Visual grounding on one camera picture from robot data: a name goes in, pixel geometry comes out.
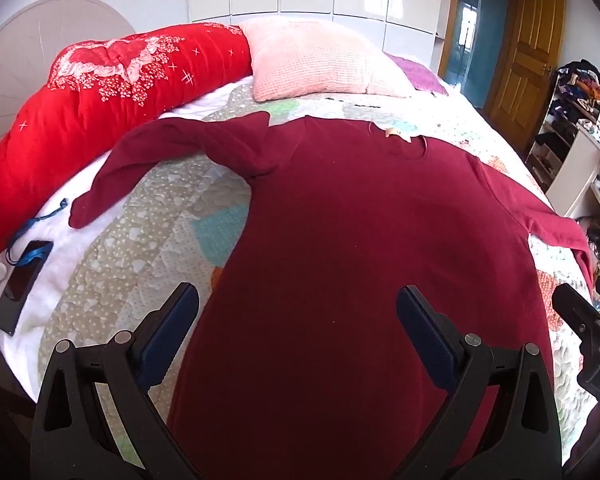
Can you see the black smartphone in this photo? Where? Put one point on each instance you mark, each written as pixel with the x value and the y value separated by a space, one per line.
pixel 22 285

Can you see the round pale headboard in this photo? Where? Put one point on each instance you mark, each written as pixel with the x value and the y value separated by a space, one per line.
pixel 25 45

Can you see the patchwork heart bedspread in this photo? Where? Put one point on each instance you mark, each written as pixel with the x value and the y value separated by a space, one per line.
pixel 145 220

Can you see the open shelf rack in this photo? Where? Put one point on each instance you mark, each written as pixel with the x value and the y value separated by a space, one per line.
pixel 550 150

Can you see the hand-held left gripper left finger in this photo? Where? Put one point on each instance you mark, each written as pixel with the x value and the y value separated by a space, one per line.
pixel 167 340

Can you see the wooden door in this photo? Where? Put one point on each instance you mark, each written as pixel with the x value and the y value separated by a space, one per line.
pixel 530 60

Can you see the purple cloth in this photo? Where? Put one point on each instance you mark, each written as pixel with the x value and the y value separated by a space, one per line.
pixel 420 76

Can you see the red floral quilt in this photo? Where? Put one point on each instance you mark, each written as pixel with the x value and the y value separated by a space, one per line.
pixel 105 110

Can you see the maroon sweater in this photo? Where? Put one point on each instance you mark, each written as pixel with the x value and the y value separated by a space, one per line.
pixel 355 235

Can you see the pile of clothes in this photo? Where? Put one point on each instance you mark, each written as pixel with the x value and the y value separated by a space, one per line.
pixel 582 82

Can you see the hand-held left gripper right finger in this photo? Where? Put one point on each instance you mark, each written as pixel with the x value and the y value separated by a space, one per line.
pixel 425 340

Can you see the pink pillow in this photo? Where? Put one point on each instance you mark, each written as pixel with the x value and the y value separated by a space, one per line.
pixel 310 60

